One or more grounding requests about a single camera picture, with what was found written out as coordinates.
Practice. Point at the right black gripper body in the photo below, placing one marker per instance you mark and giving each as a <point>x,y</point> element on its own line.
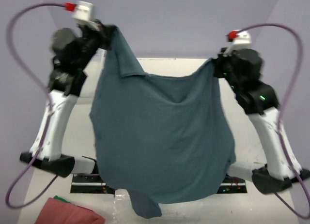
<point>220,66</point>

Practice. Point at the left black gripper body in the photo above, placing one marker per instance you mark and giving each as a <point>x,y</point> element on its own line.
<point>104,36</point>

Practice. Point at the blue-grey t shirt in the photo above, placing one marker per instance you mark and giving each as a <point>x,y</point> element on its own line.
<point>163,139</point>

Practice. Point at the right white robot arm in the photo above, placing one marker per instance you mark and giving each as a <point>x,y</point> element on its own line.
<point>242,71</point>

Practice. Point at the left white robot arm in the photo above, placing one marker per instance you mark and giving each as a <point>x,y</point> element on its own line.
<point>71,56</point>

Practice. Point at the folded green t shirt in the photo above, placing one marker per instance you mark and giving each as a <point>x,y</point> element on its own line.
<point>61,199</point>

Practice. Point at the folded pink t shirt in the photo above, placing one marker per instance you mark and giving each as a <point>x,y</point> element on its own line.
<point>56,211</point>

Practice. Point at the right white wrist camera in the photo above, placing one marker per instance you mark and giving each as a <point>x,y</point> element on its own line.
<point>239,40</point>

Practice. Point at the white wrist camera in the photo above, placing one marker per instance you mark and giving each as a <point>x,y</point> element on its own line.
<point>239,40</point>
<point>83,14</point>

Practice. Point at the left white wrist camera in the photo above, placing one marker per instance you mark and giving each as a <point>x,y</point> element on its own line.
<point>83,14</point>

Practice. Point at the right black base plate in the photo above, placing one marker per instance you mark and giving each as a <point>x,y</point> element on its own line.
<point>232,185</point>

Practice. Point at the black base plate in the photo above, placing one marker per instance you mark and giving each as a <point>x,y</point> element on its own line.
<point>89,185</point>
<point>232,185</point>

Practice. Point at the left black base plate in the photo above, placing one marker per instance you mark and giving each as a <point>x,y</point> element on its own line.
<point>89,185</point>

